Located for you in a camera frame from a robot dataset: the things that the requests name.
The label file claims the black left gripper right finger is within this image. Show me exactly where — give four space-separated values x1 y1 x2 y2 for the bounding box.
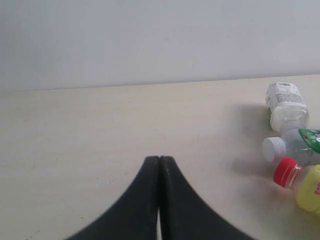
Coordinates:
159 156 251 240

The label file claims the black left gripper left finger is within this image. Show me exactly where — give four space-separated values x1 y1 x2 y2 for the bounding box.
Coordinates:
68 156 160 240

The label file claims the yellow juice bottle red cap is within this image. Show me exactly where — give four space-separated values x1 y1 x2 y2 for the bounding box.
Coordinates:
273 157 320 215

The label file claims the green label clear bottle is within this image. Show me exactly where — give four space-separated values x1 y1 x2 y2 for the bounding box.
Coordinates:
262 128 320 167

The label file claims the white milky drink bottle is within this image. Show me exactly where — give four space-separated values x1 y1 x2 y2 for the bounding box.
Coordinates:
265 82 309 133

